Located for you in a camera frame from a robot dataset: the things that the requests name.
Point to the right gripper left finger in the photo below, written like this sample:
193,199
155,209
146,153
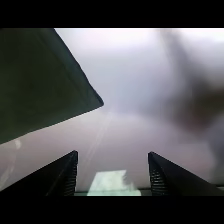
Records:
56,176

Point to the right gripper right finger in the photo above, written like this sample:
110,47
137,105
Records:
173,178

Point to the dark green garment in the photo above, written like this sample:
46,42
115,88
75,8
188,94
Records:
36,83

